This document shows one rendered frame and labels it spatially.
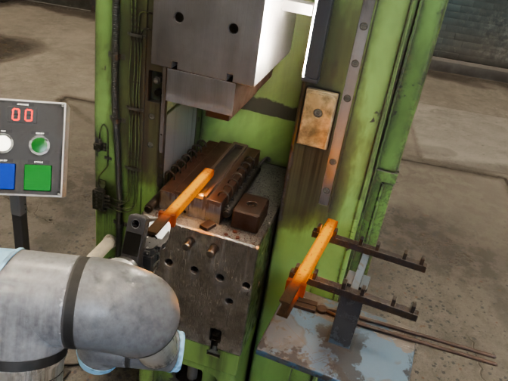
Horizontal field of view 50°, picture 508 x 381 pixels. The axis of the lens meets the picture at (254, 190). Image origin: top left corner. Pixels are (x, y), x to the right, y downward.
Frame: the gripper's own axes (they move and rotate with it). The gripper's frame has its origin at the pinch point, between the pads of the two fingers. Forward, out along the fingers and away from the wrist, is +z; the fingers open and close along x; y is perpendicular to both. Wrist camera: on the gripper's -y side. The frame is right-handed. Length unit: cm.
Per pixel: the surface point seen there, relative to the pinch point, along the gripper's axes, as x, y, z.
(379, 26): 40, -49, 42
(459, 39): 104, 73, 638
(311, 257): 38.6, 1.0, 4.4
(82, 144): -160, 108, 206
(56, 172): -40.0, 2.8, 11.8
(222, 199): 6.7, 6.2, 27.4
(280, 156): 13, 11, 73
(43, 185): -41.9, 5.8, 8.0
